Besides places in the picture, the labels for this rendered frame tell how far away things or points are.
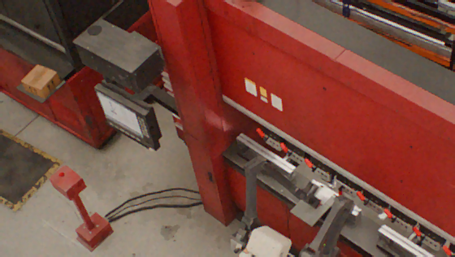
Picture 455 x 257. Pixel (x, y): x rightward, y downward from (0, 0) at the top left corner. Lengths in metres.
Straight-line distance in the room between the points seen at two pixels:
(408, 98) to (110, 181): 3.42
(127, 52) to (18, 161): 2.58
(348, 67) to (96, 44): 1.65
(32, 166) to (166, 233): 1.46
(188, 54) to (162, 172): 2.09
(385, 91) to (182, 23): 1.28
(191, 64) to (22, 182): 2.62
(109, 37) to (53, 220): 2.18
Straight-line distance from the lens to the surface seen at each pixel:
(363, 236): 4.65
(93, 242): 5.87
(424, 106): 3.43
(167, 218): 5.91
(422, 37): 6.01
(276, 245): 4.03
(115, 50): 4.39
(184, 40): 4.21
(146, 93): 5.13
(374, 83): 3.53
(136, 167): 6.28
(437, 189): 3.83
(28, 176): 6.53
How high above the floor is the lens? 4.85
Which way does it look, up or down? 53 degrees down
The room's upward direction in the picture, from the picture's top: 8 degrees counter-clockwise
